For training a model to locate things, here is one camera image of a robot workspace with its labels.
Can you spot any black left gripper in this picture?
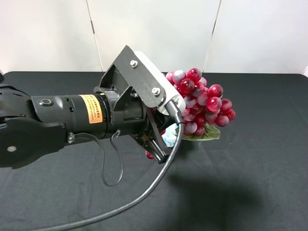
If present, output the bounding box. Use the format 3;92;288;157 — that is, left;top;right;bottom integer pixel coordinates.
93;63;174;165

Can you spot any red plastic grape bunch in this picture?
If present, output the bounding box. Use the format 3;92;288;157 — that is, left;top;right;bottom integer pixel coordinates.
145;68;236;160

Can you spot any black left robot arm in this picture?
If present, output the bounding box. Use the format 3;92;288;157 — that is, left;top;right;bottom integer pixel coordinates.
0;64;174;168

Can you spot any white and blue bath pouf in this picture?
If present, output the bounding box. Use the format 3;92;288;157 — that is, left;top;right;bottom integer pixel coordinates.
161;123;178;148

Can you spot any black tablecloth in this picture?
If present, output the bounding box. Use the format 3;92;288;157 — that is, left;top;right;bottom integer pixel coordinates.
0;73;308;231

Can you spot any black camera cable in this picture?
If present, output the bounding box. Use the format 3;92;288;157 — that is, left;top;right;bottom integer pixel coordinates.
31;100;185;231

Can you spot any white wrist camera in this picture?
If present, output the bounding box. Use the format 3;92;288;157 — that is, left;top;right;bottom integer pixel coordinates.
134;51;186;116

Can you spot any thin black wire loop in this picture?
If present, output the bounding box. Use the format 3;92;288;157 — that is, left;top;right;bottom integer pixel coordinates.
72;129;125;187

